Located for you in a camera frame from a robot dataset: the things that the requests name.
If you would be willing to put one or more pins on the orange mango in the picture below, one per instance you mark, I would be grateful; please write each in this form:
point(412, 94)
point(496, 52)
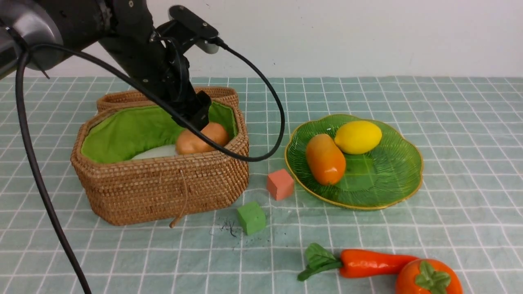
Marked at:
point(325, 160)

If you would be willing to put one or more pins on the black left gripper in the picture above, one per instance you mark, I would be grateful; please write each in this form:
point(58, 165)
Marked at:
point(154, 58)

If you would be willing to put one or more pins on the green checkered tablecloth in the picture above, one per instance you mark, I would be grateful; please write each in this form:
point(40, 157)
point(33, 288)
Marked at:
point(468, 212)

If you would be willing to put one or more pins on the white radish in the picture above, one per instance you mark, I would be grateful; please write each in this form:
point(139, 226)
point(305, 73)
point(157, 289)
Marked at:
point(164, 151)

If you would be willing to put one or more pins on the pink foam cube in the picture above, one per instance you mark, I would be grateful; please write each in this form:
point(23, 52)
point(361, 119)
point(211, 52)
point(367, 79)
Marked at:
point(280, 184)

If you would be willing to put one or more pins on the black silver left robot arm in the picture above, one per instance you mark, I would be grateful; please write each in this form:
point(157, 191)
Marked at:
point(54, 29)

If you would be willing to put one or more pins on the woven basket lid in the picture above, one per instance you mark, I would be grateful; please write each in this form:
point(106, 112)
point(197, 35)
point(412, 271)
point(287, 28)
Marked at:
point(220, 94)

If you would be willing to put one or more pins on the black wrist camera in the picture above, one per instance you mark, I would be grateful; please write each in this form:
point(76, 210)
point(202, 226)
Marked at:
point(188, 29)

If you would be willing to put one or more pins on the yellow lemon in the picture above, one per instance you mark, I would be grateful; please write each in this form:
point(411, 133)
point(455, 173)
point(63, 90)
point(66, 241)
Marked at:
point(358, 137)

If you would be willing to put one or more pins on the orange carrot with leaves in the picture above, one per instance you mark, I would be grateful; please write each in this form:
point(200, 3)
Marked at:
point(352, 263)

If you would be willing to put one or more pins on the woven wicker basket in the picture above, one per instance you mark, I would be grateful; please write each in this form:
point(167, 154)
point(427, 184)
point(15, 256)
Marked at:
point(125, 191)

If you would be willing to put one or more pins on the orange persimmon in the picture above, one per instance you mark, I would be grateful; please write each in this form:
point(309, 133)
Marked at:
point(428, 276)

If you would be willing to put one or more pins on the green glass plate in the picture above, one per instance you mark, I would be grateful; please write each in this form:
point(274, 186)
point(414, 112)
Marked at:
point(388, 174)

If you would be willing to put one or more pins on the green foam cube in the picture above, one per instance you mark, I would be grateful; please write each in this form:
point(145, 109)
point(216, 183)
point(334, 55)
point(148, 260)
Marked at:
point(252, 218)

